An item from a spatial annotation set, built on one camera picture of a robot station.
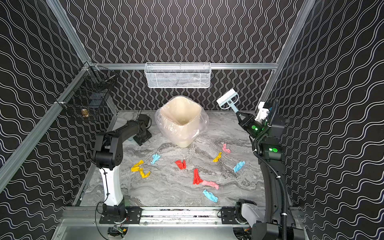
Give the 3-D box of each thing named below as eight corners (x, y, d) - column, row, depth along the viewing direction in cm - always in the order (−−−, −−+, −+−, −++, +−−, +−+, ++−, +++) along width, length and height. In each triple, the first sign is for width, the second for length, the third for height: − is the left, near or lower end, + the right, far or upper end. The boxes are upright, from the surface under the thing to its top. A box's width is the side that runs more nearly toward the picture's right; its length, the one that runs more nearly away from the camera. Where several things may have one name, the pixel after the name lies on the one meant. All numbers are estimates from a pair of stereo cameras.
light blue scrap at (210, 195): (201, 194, 83) (202, 193, 82) (204, 189, 85) (204, 188, 83) (216, 203, 80) (216, 202, 78) (218, 198, 82) (219, 197, 80)
